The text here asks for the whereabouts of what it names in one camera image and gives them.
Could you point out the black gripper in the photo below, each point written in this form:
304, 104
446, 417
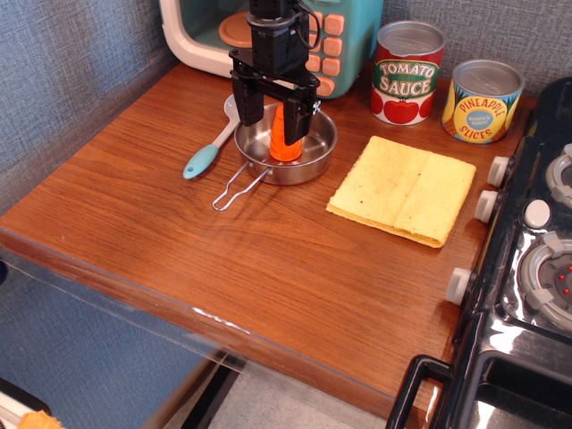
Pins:
275, 65

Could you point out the orange toy carrot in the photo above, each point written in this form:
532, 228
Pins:
279, 150

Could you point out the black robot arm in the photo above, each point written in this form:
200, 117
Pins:
270, 8

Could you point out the teal and white spoon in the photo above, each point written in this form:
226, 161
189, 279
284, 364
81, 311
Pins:
207, 154

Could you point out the teal toy microwave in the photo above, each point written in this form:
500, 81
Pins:
201, 34

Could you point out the tomato sauce can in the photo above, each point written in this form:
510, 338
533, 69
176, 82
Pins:
407, 63

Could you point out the yellow folded cloth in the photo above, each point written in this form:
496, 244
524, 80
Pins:
405, 191

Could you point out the pineapple slices can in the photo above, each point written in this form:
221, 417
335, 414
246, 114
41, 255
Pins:
482, 100

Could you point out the white stove knob top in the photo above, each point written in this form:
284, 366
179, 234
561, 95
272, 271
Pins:
497, 171

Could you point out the white stove knob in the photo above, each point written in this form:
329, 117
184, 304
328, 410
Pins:
497, 171
457, 285
485, 205

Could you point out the white stove knob middle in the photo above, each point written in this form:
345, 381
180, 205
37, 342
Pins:
485, 205

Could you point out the white stove knob bottom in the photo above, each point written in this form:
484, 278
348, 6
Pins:
457, 285

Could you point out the black toy stove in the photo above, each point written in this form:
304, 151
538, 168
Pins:
511, 366

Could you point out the orange object bottom corner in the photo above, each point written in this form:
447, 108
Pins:
39, 420

